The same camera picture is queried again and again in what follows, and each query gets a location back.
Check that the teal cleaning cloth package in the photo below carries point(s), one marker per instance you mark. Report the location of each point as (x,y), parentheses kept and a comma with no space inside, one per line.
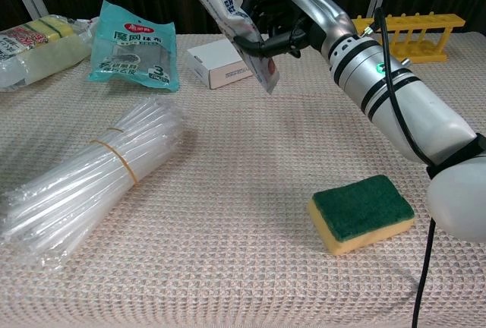
(133,39)

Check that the yellow rubber band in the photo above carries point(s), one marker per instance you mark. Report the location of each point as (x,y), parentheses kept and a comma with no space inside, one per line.
(120,158)

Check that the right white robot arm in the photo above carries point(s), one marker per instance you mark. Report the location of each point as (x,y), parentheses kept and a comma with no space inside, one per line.
(436,115)

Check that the yellow sponge multipack bag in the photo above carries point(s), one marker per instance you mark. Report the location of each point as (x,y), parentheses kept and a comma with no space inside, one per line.
(34,51)

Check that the white cardboard box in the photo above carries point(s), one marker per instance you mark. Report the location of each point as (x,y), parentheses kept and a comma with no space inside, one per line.
(212,58)

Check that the green yellow scrub sponge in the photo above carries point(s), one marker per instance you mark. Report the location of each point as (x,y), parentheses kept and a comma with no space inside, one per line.
(360,206)

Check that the yellow test tube rack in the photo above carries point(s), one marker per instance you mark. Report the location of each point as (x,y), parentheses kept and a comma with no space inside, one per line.
(417,52)

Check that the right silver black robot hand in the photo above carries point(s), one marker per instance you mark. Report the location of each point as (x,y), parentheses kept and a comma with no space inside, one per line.
(322,9)

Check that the clear plastic bag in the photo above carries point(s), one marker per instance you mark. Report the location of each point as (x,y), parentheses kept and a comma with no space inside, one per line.
(95,176)

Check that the white blue toothpaste tube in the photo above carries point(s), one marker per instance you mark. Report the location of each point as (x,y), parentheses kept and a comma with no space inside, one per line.
(231,13)

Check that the beige waffle tablecloth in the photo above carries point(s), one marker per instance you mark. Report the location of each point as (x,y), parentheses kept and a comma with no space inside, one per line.
(243,191)

